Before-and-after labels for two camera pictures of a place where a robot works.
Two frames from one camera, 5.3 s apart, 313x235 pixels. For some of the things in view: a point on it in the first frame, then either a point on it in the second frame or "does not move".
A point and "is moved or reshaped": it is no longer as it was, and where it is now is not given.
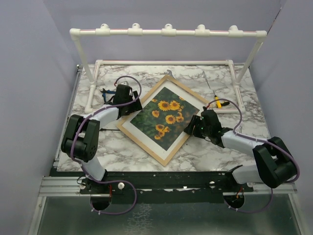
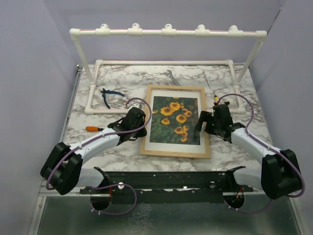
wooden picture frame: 158,128 is moved or reshaped
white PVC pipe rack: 136,30 does not move
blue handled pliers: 104,91 does not move
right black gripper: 196,120 -> 207,116
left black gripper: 133,107 -> 142,133
